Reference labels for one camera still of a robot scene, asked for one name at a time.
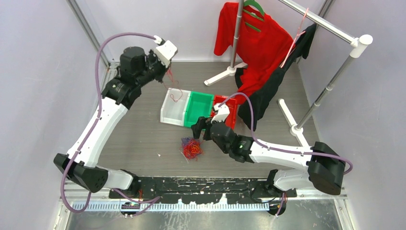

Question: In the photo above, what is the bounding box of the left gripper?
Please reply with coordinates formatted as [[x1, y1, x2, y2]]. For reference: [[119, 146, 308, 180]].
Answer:
[[136, 49, 172, 88]]

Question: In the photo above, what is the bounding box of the red cable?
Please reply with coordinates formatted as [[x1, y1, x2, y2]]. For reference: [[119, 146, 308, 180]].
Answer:
[[160, 68, 184, 103]]

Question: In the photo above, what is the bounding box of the cable bundle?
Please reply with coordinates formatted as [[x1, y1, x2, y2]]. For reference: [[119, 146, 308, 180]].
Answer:
[[180, 137, 204, 161]]

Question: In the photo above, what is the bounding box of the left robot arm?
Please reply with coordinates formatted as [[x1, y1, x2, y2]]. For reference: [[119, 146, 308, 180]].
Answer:
[[54, 42, 178, 198]]

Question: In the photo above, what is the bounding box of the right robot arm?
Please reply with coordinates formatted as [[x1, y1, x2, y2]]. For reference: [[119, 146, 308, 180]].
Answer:
[[191, 116, 346, 197]]

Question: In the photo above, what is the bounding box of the green plastic bin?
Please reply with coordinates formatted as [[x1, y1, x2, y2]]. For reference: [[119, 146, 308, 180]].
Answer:
[[183, 92, 214, 127]]

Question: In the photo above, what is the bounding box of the white plastic bin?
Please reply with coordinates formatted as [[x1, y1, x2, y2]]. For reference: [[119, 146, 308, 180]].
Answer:
[[160, 88, 191, 127]]

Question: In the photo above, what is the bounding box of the red plastic bin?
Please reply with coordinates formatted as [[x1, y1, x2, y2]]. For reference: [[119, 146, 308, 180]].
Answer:
[[212, 94, 237, 129]]

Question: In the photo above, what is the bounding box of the red shirt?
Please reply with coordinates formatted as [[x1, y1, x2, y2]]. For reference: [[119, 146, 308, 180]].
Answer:
[[214, 2, 293, 96]]

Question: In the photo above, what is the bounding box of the green hanger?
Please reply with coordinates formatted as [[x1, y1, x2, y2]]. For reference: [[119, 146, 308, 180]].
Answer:
[[243, 0, 265, 22]]

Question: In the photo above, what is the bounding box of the black shirt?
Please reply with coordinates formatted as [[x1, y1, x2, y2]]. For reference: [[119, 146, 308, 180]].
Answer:
[[235, 23, 317, 131]]

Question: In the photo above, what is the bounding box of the pink hanger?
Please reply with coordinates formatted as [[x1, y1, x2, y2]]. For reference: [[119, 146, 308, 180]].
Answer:
[[280, 8, 309, 68]]

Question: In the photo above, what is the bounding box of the white garment rack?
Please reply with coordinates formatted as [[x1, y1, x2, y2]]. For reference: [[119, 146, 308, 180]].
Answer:
[[203, 0, 373, 142]]

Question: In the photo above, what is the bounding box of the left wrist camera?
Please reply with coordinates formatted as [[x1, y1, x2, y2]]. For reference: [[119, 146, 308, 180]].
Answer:
[[153, 40, 178, 68]]

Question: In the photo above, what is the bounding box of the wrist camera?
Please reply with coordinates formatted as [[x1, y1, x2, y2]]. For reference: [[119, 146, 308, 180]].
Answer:
[[211, 103, 230, 123], [153, 40, 178, 68]]

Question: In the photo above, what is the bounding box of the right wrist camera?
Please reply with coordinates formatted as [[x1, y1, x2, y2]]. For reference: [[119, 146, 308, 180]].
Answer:
[[211, 103, 230, 123]]

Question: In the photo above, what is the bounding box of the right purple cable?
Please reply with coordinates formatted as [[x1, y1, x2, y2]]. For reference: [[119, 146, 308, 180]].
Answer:
[[217, 92, 354, 175]]

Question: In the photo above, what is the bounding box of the purple cable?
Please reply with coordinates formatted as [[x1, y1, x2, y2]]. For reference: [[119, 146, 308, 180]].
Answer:
[[60, 32, 166, 214], [217, 92, 354, 175]]

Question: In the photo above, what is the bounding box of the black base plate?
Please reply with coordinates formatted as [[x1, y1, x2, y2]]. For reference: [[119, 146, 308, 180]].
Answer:
[[124, 177, 297, 215]]

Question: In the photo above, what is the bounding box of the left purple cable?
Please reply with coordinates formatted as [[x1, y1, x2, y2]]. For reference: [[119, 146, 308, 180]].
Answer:
[[60, 32, 166, 214]]

